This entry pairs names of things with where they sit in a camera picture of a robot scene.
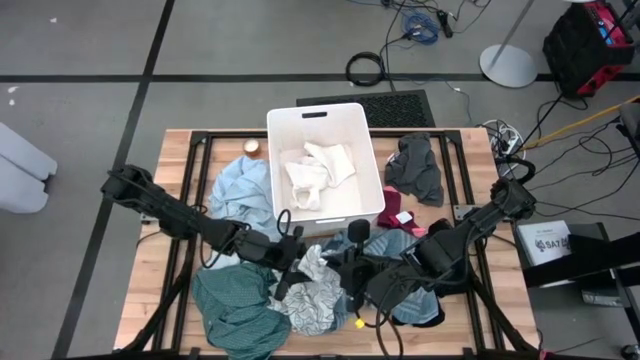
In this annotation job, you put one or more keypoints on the grey round floor stand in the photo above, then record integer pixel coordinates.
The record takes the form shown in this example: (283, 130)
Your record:
(507, 67)

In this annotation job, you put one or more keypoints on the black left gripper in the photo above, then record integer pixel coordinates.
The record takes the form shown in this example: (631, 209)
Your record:
(290, 257)

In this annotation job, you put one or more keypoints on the teal patterned shirt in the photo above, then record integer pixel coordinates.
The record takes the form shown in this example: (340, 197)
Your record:
(235, 315)

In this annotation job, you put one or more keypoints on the white grey furniture piece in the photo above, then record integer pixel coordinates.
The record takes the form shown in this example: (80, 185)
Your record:
(25, 170)

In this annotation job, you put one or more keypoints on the white perforated laundry basket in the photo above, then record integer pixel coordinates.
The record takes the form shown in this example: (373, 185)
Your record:
(325, 127)

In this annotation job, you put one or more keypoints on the white black-patterned garment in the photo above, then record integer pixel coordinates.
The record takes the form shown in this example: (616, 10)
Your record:
(310, 305)

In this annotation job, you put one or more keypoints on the white power strip bundle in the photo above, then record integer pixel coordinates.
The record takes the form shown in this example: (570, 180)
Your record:
(506, 145)

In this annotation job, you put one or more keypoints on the white printed cardboard box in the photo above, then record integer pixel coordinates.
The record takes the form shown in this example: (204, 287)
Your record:
(545, 245)

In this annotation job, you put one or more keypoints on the light blue shirt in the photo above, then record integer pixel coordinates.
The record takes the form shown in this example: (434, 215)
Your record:
(240, 192)

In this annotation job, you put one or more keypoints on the maroon garment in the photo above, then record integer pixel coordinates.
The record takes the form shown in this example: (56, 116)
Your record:
(390, 210)

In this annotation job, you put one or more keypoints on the black red equipment case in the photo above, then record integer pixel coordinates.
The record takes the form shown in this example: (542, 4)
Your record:
(575, 50)

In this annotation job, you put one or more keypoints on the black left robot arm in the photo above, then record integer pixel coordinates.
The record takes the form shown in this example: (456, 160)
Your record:
(170, 212)

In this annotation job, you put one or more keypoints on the black power adapter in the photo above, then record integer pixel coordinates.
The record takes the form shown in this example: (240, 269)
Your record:
(445, 25)

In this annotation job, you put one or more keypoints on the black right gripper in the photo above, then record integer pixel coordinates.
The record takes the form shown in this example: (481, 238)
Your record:
(360, 275)

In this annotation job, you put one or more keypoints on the black equipment cart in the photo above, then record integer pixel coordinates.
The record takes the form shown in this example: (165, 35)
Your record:
(610, 260)

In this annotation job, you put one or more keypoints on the plain white garment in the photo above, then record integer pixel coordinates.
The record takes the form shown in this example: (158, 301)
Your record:
(320, 172)

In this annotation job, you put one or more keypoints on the grey chair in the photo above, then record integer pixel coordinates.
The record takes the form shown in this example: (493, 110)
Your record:
(631, 120)

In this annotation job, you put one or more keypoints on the black garment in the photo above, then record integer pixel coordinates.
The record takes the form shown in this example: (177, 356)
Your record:
(430, 322)

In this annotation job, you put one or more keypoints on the dark grey garment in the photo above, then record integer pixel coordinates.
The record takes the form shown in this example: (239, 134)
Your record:
(415, 170)

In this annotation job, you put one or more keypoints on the black floor mat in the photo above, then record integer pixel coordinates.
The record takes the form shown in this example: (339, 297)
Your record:
(400, 110)

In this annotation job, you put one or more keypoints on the blue striped woven shirt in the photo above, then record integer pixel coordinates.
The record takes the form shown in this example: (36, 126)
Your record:
(385, 245)

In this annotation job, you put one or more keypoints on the yellow pole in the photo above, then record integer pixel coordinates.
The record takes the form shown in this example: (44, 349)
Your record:
(575, 125)

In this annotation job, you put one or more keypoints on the grey plastic bag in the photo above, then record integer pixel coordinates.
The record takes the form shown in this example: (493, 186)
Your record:
(602, 298)

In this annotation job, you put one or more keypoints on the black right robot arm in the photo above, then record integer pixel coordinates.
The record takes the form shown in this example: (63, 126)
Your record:
(475, 220)

